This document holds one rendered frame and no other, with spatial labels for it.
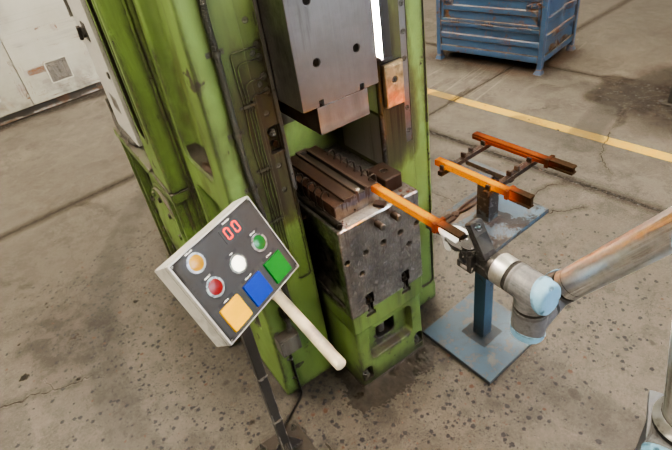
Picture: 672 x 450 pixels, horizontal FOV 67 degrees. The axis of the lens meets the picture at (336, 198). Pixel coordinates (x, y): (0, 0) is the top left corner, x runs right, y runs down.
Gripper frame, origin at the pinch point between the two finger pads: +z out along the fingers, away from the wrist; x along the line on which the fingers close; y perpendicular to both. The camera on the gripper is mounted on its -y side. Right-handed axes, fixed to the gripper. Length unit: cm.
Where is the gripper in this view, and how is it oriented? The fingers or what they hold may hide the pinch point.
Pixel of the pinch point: (443, 226)
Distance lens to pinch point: 153.6
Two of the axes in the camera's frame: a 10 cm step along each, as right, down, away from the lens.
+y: 1.3, 8.1, 5.7
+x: 8.1, -4.2, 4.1
